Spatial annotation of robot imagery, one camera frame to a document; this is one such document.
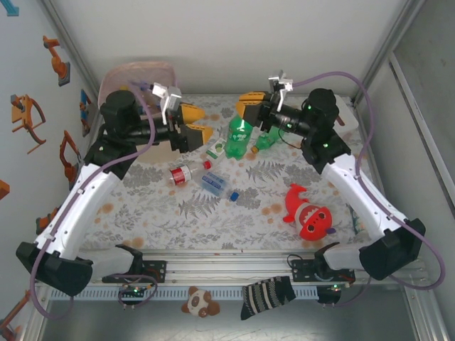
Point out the green bottle yellow cap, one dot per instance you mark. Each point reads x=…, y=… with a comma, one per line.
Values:
x=266, y=142
x=239, y=142

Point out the blue wall sticker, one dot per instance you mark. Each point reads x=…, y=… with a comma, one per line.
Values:
x=85, y=110
x=13, y=9

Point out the small orange wall sticker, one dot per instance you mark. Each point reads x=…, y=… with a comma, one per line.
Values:
x=16, y=312
x=44, y=222

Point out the pink plastic bin liner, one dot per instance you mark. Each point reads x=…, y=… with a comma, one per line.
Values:
x=142, y=69

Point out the aluminium mounting rail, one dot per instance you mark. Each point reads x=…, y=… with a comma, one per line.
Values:
x=227, y=264

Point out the beige ribbed plastic bin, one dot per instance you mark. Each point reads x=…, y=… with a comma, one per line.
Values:
x=156, y=154

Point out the colourful printed plastic packet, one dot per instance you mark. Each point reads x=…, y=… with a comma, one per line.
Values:
x=355, y=220

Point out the red fish plush toy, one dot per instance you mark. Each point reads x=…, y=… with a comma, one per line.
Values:
x=313, y=220

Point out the orange conveyor machine wall sticker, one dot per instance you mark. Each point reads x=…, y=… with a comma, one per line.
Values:
x=3, y=188

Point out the clear bottle red label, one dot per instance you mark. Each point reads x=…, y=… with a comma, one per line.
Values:
x=179, y=174

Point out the aluminium frame post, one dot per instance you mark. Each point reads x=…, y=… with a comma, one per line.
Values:
x=65, y=42
x=387, y=53

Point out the floral tablecloth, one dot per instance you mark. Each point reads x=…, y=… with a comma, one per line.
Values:
x=124, y=213

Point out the small green-lit circuit board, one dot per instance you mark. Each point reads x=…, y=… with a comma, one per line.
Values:
x=135, y=291
x=334, y=287

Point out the crushed blue-label bottle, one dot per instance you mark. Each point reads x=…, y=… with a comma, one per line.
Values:
x=213, y=181

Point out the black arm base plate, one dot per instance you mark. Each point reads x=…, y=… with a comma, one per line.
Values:
x=156, y=270
x=300, y=270

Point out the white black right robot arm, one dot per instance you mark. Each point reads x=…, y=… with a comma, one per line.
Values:
x=362, y=199

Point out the orange claw wall sticker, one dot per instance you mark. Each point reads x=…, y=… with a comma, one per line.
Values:
x=21, y=117

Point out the lime label clear bottle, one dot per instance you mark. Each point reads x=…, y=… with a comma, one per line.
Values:
x=215, y=151

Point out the white pink tissue box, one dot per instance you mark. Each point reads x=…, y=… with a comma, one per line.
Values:
x=350, y=122

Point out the brown white panda plush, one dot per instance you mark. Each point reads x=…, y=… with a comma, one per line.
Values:
x=199, y=302

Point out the black beige striped sock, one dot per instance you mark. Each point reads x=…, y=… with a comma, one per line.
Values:
x=263, y=298

